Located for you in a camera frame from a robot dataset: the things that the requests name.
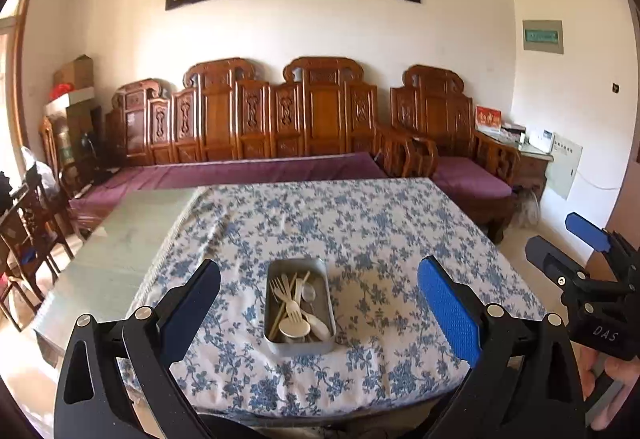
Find cardboard boxes stack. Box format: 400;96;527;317
44;86;96;117

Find brown cardboard sheet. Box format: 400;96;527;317
587;199;640;280

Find person's right hand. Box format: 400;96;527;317
582;349;640;421

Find carved wooden sofa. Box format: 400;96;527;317
105;57;401;167

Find grey wall box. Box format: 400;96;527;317
522;20;564;54

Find white plastic bag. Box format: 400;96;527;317
20;146;56;192

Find carved wooden armchair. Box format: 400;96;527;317
390;65;521;245

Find purple armchair cushion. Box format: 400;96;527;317
432;156;513;200

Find white plastic fork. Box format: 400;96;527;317
271;275;296;305

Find black desk lamp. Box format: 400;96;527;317
80;131;101;170

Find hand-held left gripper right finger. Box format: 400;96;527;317
416;255;586;439

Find black bag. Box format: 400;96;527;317
0;171;16;220

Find white wall panel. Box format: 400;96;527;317
545;131;583;200

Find wooden side table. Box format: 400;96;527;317
475;129;553;192

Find purple sofa cushion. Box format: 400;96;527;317
70;151;388;214

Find wooden door frame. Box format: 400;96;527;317
0;0;38;154

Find red gift box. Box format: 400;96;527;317
475;105;502;134

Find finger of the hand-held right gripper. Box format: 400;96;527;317
525;235;608;307
565;212;640;280

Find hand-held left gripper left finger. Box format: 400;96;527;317
54;259;222;439

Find blue floral tablecloth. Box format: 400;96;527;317
117;178;548;420

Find clear plastic bag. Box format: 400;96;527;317
515;191;541;227

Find rectangular metal tin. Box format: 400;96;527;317
263;258;337;358

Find small cardboard box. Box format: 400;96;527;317
54;55;95;90

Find white soup spoon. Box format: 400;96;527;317
277;316;313;342
307;314;331;340

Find white telephone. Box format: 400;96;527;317
527;129;555;152

